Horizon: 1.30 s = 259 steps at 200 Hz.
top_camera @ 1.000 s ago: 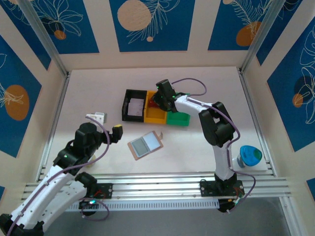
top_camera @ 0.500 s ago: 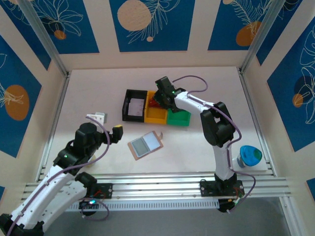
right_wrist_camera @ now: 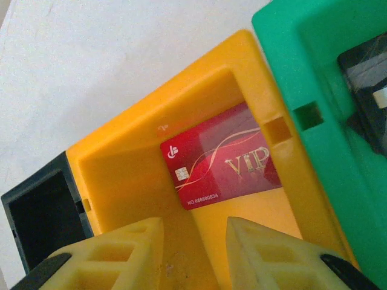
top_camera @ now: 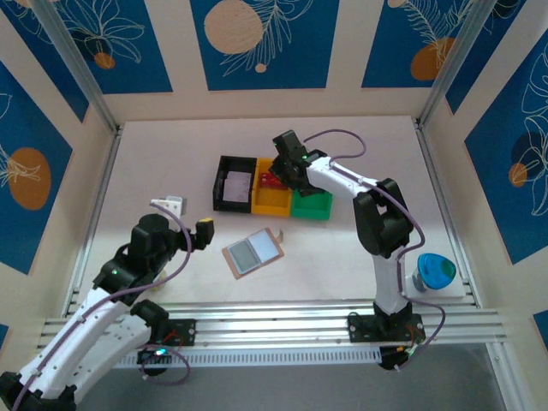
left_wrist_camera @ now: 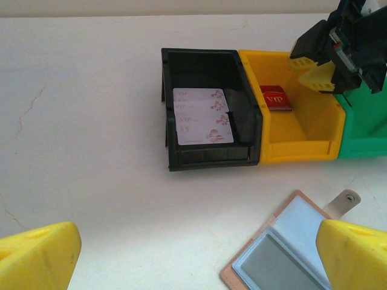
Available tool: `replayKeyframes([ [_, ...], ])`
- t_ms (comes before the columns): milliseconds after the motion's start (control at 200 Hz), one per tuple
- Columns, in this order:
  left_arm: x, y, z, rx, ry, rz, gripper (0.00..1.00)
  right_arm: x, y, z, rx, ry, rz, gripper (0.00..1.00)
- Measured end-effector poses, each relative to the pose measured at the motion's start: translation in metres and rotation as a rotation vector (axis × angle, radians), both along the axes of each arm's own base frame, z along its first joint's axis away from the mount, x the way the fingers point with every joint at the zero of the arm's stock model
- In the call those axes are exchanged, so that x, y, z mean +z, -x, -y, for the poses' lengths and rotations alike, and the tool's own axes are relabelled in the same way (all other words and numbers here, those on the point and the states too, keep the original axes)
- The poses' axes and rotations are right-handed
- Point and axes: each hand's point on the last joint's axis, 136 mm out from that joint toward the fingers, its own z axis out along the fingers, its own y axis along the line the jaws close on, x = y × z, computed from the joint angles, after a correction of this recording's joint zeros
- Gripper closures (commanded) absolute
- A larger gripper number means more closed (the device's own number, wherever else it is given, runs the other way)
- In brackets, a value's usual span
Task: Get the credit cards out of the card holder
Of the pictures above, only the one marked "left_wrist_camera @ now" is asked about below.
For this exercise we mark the green plastic bin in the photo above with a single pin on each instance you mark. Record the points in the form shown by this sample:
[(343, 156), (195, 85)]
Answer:
[(362, 136)]

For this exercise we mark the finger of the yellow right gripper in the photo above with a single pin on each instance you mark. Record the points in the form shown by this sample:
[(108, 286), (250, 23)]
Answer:
[(314, 45), (322, 77)]

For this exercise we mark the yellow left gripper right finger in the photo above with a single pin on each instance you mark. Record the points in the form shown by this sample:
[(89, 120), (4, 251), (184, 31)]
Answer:
[(356, 262)]

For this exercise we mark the red VIP card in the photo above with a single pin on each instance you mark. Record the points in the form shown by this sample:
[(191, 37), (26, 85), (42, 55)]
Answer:
[(276, 101)]

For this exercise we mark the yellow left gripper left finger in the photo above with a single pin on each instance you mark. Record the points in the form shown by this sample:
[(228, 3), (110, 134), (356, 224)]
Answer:
[(36, 259)]

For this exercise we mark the black plastic bin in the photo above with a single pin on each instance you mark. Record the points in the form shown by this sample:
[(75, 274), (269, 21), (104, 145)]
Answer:
[(211, 157)]

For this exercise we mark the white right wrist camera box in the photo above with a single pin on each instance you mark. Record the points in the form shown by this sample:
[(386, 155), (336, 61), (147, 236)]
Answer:
[(372, 6)]

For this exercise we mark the yellow plastic bin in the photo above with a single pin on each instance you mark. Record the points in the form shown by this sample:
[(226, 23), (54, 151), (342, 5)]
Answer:
[(296, 148)]

